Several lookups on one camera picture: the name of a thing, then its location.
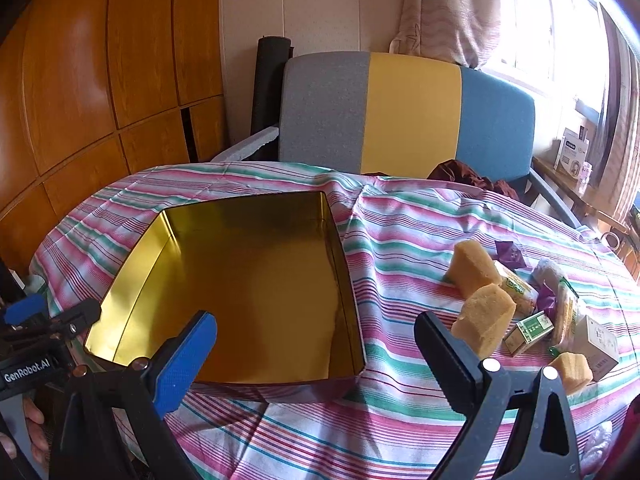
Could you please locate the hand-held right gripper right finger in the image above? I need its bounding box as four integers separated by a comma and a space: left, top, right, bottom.
414, 311, 583, 480

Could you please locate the clear biscuit pack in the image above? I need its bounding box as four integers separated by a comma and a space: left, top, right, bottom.
550, 277, 581, 356

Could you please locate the grey yellow blue chair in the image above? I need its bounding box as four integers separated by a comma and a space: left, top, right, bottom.
210, 51, 583, 228

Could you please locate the white carton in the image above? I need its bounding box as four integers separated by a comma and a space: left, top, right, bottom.
554, 127, 593, 178

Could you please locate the tied patterned curtain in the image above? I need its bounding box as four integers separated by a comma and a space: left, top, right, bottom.
387, 0, 501, 68

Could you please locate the white cardboard box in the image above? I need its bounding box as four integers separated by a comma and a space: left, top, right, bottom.
570, 315, 621, 383

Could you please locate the wooden wardrobe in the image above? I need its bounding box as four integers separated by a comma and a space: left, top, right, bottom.
0, 0, 228, 276

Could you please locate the striped curtain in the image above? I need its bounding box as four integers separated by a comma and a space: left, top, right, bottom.
597, 5, 640, 221

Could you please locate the gold tin box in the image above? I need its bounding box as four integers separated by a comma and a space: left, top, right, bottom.
82, 190, 368, 403

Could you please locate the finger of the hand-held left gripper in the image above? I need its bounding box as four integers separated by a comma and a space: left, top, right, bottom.
0, 294, 51, 333
10, 299, 103, 356

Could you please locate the black foam roll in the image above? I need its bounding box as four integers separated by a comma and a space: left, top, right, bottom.
250, 35, 293, 136

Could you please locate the dark red cloth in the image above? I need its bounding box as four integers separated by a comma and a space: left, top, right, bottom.
427, 159, 521, 201

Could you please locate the striped tablecloth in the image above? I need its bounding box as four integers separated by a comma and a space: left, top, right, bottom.
30, 160, 640, 480

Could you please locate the person's left hand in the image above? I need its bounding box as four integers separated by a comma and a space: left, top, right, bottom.
0, 394, 51, 466

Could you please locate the yellow sponge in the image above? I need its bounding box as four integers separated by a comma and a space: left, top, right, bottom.
446, 240, 503, 298
549, 352, 595, 396
452, 284, 517, 361

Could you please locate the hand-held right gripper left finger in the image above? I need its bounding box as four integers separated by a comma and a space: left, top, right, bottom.
47, 310, 218, 480

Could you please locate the wooden side table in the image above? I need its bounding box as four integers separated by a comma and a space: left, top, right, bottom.
532, 155, 633, 233

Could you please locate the purple snack packet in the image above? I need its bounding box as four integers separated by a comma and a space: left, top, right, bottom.
492, 240, 527, 271
532, 285, 561, 321

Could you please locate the beige sock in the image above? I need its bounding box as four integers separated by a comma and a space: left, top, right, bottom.
531, 259, 568, 291

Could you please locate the small dark-printed carton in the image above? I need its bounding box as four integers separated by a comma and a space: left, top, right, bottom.
575, 117, 598, 153

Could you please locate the window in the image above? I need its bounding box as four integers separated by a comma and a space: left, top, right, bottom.
480, 0, 616, 116

